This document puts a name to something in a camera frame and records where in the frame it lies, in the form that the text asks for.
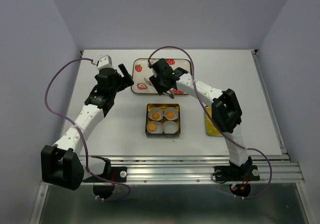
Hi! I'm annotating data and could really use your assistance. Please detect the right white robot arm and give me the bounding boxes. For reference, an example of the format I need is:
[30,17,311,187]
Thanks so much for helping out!
[148,58,251,179]

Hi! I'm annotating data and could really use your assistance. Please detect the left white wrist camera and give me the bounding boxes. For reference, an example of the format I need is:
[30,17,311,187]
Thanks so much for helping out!
[97,55,114,70]

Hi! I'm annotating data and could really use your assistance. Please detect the aluminium mounting rail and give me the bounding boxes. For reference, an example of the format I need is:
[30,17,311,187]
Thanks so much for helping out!
[39,155,306,185]

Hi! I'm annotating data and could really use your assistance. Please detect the orange cookie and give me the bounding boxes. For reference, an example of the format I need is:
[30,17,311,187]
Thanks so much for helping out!
[166,111,175,120]
[152,112,161,120]
[147,122,157,132]

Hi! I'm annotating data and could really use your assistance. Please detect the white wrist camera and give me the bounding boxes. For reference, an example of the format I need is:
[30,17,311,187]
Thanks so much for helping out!
[148,58,159,69]
[97,55,114,70]

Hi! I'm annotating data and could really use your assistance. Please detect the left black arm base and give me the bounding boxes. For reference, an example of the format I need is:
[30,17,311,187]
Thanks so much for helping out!
[92,167,131,202]

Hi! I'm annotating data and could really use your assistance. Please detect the gold cookie tin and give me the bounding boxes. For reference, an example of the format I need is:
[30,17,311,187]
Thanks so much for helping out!
[145,103,181,138]

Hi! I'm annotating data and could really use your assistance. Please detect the white paper cup top-right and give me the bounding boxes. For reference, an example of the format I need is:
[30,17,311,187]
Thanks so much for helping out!
[163,107,179,121]

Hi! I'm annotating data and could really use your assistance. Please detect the white paper cup top-left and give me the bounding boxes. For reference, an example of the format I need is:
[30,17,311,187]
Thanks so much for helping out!
[147,108,163,121]

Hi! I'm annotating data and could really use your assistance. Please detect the gold tin lid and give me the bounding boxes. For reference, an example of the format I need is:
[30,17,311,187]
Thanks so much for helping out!
[204,114,222,137]

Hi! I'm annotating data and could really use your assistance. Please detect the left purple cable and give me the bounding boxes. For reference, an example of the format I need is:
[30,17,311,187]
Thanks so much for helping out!
[44,57,132,202]

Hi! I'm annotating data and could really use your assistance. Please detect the strawberry print tray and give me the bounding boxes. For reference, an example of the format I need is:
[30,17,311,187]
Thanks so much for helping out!
[131,58,191,95]

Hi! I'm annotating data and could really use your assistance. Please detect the metal tongs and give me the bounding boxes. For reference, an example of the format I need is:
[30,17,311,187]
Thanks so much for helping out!
[144,78,175,99]

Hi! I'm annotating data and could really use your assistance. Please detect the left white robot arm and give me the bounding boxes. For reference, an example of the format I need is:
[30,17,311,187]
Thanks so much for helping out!
[40,64,134,190]

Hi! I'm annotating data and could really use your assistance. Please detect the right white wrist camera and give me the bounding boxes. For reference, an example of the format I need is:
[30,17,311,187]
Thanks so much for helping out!
[148,58,159,69]

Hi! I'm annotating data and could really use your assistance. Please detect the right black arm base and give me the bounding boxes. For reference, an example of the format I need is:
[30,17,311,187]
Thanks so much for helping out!
[211,165,260,198]

